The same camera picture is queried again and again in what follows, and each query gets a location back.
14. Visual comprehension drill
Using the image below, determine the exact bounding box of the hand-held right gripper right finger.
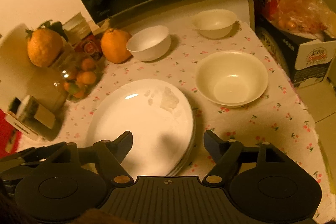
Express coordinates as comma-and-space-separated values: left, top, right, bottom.
203, 130, 286, 185

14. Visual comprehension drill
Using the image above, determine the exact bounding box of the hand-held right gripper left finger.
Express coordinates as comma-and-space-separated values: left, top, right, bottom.
42, 131, 134, 185

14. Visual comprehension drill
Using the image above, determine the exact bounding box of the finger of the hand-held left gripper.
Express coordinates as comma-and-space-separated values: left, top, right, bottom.
25, 143, 67, 161

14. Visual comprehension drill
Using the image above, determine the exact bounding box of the stack of white plates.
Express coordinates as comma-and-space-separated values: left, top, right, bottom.
87, 79, 195, 177

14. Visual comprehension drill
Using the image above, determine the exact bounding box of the cream bowl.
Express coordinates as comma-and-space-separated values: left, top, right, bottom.
195, 50, 269, 108
191, 9, 237, 39

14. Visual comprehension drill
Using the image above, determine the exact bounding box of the white bowl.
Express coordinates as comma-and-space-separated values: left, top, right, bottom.
126, 25, 172, 62

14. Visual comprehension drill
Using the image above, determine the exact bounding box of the cherry print tablecloth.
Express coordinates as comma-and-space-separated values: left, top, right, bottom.
56, 13, 331, 216

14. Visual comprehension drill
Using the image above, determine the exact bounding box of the glass jar with kumquats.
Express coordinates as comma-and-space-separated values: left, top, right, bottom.
49, 42, 105, 104

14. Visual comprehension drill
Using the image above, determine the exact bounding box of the red can with metal lid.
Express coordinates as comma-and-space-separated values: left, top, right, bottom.
75, 34, 103, 61

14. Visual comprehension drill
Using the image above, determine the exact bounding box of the large orange with leaves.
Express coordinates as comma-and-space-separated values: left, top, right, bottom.
25, 21, 64, 68

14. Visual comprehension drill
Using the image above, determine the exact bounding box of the stack of paper cups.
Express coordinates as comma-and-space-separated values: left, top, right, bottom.
63, 12, 91, 39

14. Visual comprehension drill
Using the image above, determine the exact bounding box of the black and white carton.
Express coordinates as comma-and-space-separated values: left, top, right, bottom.
256, 14, 336, 89

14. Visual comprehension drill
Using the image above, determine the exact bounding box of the clear plastic bag of oranges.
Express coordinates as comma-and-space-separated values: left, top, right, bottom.
274, 0, 336, 33

